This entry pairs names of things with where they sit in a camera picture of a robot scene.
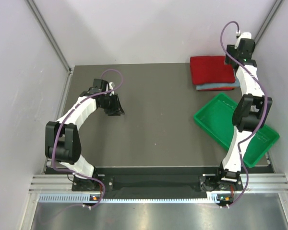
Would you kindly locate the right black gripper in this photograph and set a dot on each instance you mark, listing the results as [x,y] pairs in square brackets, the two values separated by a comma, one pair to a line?
[230,49]

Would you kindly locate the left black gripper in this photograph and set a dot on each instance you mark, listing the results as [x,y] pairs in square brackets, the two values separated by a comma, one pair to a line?
[116,109]

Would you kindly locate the red t shirt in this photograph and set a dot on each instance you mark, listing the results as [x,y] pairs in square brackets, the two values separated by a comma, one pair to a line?
[210,69]
[220,89]

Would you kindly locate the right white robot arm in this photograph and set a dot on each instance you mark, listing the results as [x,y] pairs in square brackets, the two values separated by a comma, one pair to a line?
[251,111]

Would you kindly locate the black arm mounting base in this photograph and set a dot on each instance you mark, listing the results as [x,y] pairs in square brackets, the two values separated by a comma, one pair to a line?
[162,182]

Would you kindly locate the folded blue t shirt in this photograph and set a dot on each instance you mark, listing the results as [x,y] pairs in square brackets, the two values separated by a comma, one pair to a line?
[217,85]

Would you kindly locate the folded red t shirt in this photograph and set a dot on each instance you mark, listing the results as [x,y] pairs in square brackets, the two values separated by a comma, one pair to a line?
[220,89]

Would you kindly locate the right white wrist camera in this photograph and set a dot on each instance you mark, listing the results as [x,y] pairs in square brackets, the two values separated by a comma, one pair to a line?
[240,36]

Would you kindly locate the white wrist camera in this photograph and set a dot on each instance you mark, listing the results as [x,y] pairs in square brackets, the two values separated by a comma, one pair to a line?
[240,36]
[111,87]

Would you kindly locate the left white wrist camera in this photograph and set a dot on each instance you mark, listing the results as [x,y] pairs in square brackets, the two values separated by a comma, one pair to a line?
[111,87]

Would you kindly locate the right aluminium frame post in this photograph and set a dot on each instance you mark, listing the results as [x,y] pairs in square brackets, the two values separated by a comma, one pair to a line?
[268,19]

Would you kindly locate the aluminium frame post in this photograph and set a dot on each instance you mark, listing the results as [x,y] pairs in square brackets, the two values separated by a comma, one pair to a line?
[47,32]
[268,19]

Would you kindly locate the slotted grey cable duct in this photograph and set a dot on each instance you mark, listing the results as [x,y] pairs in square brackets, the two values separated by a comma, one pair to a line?
[209,198]

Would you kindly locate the aluminium frame rail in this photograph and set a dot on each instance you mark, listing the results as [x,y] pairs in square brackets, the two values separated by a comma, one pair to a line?
[258,183]

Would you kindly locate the left aluminium frame post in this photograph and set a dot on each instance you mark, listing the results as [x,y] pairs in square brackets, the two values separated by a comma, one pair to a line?
[47,32]

